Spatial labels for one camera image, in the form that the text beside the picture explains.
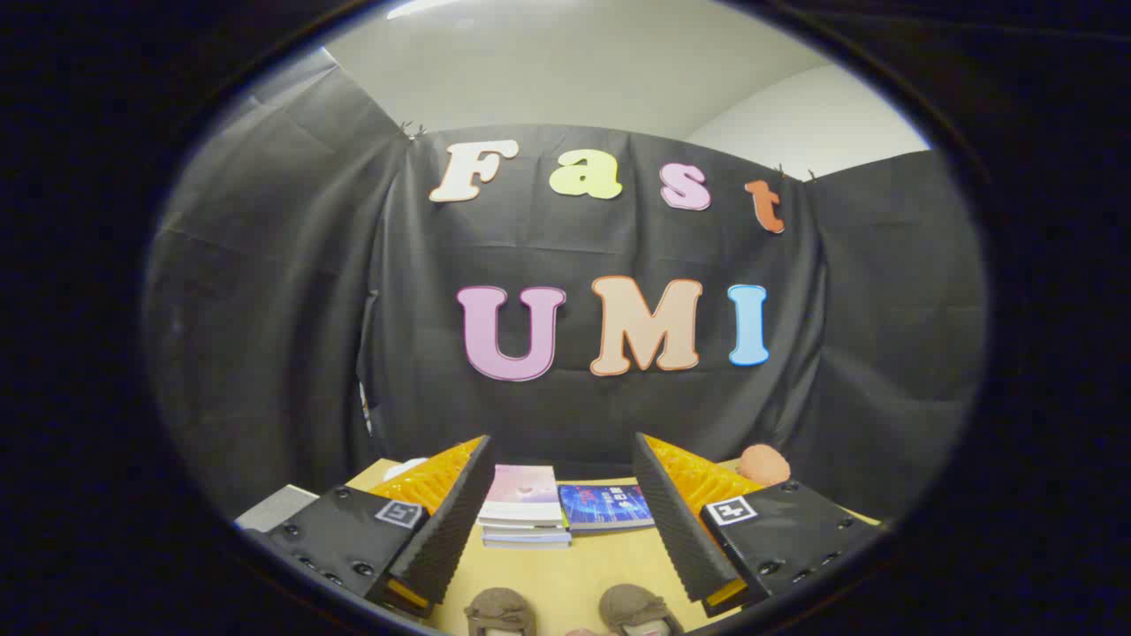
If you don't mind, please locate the white fabric storage box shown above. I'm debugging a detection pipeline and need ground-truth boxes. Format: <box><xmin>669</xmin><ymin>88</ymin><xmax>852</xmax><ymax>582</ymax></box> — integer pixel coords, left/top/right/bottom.
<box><xmin>237</xmin><ymin>484</ymin><xmax>319</xmax><ymax>533</ymax></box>

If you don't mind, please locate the orange plush ball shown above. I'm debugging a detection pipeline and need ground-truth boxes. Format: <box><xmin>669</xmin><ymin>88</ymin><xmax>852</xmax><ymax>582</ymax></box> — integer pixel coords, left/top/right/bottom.
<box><xmin>739</xmin><ymin>443</ymin><xmax>792</xmax><ymax>488</ymax></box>

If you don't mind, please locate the pale blue book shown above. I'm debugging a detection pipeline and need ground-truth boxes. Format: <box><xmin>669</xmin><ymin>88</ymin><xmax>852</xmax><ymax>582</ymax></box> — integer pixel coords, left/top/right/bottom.
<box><xmin>480</xmin><ymin>521</ymin><xmax>573</xmax><ymax>550</ymax></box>

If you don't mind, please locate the pink cover book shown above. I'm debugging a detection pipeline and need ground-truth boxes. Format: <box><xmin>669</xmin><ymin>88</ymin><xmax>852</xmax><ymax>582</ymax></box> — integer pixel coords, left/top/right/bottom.
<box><xmin>477</xmin><ymin>465</ymin><xmax>565</xmax><ymax>524</ymax></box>

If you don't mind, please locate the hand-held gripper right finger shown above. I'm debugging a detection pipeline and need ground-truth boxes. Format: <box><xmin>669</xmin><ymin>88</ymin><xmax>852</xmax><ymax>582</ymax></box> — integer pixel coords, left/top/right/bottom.
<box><xmin>632</xmin><ymin>433</ymin><xmax>884</xmax><ymax>617</ymax></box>

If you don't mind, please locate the dark blue cover book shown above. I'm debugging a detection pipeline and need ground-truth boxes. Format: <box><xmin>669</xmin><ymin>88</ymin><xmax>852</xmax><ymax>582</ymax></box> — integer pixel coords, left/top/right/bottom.
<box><xmin>558</xmin><ymin>483</ymin><xmax>657</xmax><ymax>534</ymax></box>

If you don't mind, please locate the black backdrop cloth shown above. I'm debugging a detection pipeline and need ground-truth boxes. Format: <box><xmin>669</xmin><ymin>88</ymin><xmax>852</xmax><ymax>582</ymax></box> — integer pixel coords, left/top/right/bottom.
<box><xmin>143</xmin><ymin>49</ymin><xmax>989</xmax><ymax>522</ymax></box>

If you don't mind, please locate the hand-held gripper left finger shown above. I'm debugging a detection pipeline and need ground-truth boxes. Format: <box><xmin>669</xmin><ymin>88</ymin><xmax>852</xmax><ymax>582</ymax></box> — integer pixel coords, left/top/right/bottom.
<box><xmin>256</xmin><ymin>435</ymin><xmax>496</xmax><ymax>619</ymax></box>

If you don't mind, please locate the brown fuzzy shoe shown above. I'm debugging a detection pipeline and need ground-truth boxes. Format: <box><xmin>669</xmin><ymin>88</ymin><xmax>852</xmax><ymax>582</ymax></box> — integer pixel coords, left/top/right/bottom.
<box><xmin>598</xmin><ymin>583</ymin><xmax>683</xmax><ymax>636</ymax></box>
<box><xmin>465</xmin><ymin>587</ymin><xmax>536</xmax><ymax>636</ymax></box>

